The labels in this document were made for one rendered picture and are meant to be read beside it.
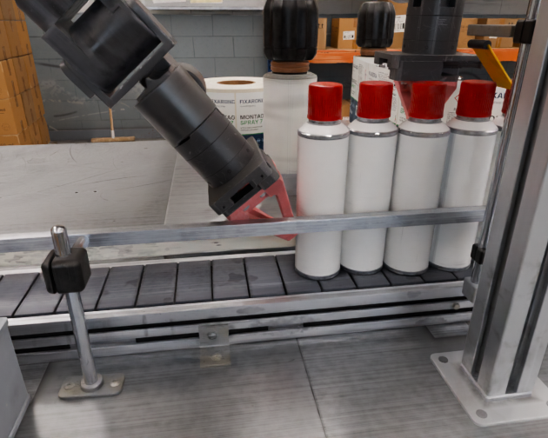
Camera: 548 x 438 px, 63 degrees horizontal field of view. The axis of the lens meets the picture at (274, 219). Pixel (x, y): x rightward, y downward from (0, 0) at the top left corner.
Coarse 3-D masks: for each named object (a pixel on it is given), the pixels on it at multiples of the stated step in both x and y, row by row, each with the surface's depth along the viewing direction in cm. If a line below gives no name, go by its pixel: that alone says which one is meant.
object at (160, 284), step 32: (256, 256) 54; (288, 256) 54; (0, 288) 47; (32, 288) 47; (96, 288) 47; (128, 288) 47; (160, 288) 47; (192, 288) 47; (224, 288) 47; (256, 288) 47; (288, 288) 47; (320, 288) 48; (352, 288) 48
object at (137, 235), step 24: (312, 216) 44; (336, 216) 44; (360, 216) 44; (384, 216) 44; (408, 216) 45; (432, 216) 45; (456, 216) 46; (480, 216) 46; (0, 240) 40; (24, 240) 40; (48, 240) 40; (72, 240) 41; (96, 240) 41; (120, 240) 41; (144, 240) 42; (168, 240) 42; (192, 240) 42
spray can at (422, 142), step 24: (432, 96) 42; (408, 120) 45; (432, 120) 43; (408, 144) 44; (432, 144) 43; (408, 168) 45; (432, 168) 44; (408, 192) 46; (432, 192) 46; (408, 240) 48; (384, 264) 51; (408, 264) 49
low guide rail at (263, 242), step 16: (208, 240) 51; (224, 240) 51; (240, 240) 51; (256, 240) 52; (272, 240) 52; (0, 256) 48; (16, 256) 48; (32, 256) 48; (96, 256) 49; (112, 256) 50; (128, 256) 50
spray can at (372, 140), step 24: (360, 96) 44; (384, 96) 43; (360, 120) 44; (384, 120) 44; (360, 144) 44; (384, 144) 44; (360, 168) 45; (384, 168) 45; (360, 192) 46; (384, 192) 46; (360, 240) 48; (384, 240) 49; (360, 264) 49
